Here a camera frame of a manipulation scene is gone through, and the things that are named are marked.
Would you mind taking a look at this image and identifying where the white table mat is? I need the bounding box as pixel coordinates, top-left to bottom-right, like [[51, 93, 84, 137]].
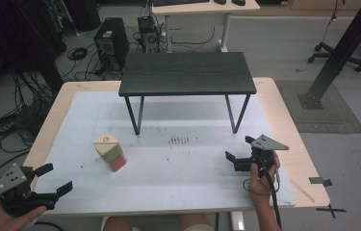
[[35, 90, 297, 215]]

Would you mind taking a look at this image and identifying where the tangle of black floor cables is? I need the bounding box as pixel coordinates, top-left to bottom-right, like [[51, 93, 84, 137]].
[[0, 71, 56, 155]]

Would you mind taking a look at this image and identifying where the white table leg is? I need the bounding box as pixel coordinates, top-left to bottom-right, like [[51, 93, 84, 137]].
[[230, 211, 245, 231]]

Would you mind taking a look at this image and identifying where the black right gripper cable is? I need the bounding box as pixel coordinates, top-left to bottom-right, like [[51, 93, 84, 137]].
[[243, 153, 283, 230]]

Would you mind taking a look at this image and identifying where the small black computer tower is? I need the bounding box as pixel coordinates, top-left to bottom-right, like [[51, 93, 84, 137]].
[[137, 15, 162, 54]]

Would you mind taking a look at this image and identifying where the person's left knee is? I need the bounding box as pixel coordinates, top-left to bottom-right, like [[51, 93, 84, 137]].
[[101, 215, 135, 231]]

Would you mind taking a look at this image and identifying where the black office chair base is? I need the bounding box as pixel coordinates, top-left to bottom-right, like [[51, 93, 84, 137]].
[[307, 40, 361, 73]]

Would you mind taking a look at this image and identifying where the large black computer tower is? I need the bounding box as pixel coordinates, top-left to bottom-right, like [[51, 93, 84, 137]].
[[93, 16, 131, 72]]

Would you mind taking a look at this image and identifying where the black tape strip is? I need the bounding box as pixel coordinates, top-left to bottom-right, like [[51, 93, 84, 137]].
[[308, 176, 333, 188]]

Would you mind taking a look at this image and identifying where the small black shelf table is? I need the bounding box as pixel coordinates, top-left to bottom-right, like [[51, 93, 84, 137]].
[[117, 51, 258, 136]]

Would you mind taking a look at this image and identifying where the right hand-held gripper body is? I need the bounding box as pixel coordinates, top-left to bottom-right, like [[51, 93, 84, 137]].
[[233, 134, 290, 179]]

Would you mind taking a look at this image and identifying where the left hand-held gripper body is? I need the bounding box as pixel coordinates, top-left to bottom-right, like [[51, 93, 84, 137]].
[[0, 164, 59, 217]]

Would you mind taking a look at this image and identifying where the black metal stand post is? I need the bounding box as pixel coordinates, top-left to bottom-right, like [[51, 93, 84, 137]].
[[297, 0, 361, 111]]

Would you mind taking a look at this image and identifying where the coiled black cable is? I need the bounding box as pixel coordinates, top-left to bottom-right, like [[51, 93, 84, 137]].
[[66, 46, 89, 62]]

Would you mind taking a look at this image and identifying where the person's left hand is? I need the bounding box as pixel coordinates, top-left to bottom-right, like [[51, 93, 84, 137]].
[[0, 203, 48, 231]]

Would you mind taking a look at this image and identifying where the person's right knee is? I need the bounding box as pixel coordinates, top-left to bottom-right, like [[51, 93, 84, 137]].
[[177, 213, 217, 231]]

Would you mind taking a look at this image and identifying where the person's knee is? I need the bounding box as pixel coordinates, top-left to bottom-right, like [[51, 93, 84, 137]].
[[177, 213, 217, 231], [101, 215, 135, 231]]

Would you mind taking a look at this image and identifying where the grey floor mat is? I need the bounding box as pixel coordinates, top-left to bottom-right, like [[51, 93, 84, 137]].
[[275, 79, 361, 135]]

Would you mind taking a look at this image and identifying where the black keyboard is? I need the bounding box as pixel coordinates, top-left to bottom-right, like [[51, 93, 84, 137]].
[[152, 0, 211, 8]]

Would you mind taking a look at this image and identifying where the white office desk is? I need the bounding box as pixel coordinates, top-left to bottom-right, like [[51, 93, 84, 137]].
[[151, 0, 262, 54]]

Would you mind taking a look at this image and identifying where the person's right hand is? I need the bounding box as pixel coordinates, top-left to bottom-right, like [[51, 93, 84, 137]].
[[248, 151, 281, 206]]

